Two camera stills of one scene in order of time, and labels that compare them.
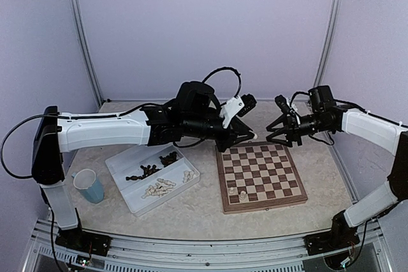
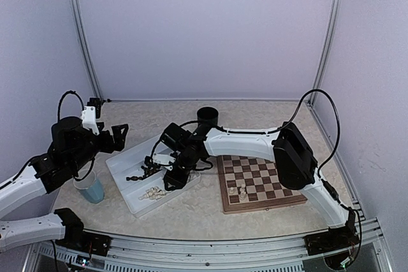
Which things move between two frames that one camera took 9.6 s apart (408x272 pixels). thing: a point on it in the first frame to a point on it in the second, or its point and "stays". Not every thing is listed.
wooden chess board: (255, 176) stays
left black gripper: (228, 142) to (108, 146)
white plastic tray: (146, 176) stays
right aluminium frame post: (333, 26) stays
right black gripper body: (294, 128) to (185, 161)
